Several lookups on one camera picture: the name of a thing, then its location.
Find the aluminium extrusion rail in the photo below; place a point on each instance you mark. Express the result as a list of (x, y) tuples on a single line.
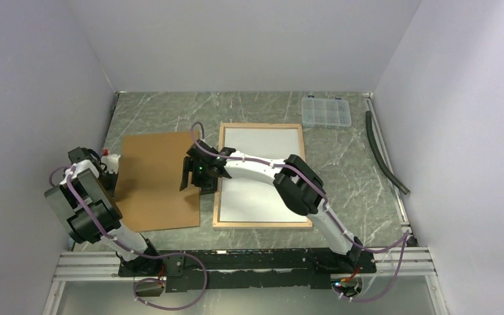
[(104, 265)]

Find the clear plastic compartment box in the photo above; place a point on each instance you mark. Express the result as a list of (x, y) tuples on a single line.
[(325, 112)]

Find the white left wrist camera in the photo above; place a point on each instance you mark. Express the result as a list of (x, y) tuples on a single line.
[(110, 162)]

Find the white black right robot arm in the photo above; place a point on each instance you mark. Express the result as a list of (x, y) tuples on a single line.
[(298, 186)]

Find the brown wooden backing board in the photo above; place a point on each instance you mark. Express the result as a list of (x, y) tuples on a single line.
[(147, 190)]

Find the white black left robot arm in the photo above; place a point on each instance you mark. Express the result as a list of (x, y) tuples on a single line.
[(83, 203)]

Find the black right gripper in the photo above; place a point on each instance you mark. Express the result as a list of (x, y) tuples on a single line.
[(207, 186)]

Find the white wooden picture frame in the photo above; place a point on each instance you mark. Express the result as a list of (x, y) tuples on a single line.
[(260, 225)]

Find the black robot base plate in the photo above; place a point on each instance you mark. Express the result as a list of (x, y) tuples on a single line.
[(244, 268)]

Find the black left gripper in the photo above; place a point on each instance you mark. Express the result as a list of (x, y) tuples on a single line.
[(114, 177)]

